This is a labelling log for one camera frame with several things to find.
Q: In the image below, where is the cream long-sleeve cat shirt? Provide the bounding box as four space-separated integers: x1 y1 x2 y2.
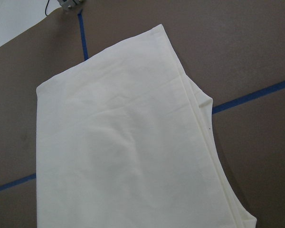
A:
36 25 257 228

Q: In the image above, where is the aluminium frame post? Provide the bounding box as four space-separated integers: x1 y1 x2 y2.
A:
58 0 84 10

